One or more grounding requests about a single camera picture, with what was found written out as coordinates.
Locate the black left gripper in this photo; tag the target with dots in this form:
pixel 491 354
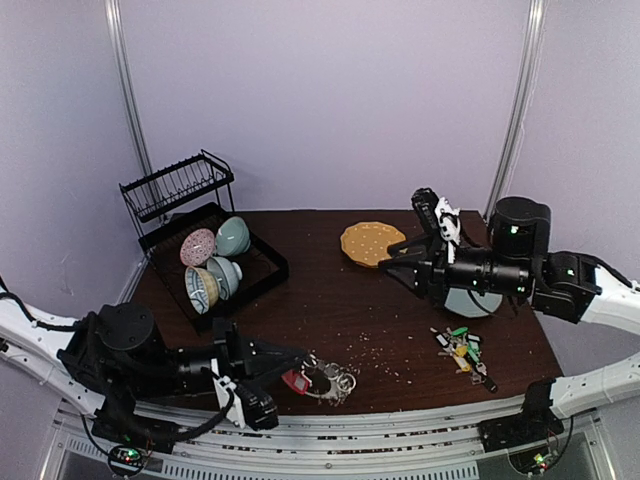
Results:
pixel 252 355

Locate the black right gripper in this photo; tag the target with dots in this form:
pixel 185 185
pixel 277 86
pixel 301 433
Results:
pixel 433 270

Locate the red handled key ring holder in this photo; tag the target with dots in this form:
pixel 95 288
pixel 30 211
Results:
pixel 327 381

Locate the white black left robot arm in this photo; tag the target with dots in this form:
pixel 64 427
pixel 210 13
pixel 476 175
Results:
pixel 107 361

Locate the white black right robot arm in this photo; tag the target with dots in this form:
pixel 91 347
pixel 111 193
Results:
pixel 518 264

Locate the yellow dotted plate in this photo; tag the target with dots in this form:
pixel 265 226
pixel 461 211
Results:
pixel 366 243

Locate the light blue flower plate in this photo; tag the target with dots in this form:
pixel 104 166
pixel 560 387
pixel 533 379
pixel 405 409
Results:
pixel 470 304

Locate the black key tag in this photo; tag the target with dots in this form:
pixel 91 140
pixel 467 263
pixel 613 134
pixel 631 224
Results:
pixel 443 341

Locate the green key tag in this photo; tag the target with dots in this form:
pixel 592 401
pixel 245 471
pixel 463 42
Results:
pixel 461 331

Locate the yellow key tag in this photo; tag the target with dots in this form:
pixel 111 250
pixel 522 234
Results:
pixel 460 356

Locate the blue patterned bowl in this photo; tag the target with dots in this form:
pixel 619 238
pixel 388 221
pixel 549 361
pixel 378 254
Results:
pixel 202 289

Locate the light blue bowl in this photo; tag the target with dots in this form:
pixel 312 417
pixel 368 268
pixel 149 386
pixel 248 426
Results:
pixel 228 275

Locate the green ceramic bowl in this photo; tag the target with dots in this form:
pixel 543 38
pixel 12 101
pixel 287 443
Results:
pixel 233 237

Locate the pink patterned bowl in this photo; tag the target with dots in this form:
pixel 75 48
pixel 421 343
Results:
pixel 198 247

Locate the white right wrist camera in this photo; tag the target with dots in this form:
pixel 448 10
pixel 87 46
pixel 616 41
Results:
pixel 440 222

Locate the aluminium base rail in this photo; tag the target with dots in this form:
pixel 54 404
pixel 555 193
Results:
pixel 439 443

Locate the black wire dish rack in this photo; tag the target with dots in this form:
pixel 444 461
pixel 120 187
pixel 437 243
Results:
pixel 170 203

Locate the right aluminium frame post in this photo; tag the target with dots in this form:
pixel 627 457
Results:
pixel 524 88

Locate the aluminium frame post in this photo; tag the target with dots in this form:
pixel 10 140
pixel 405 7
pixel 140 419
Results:
pixel 524 88
pixel 116 33

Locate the left aluminium frame post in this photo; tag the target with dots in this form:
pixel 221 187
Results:
pixel 116 33

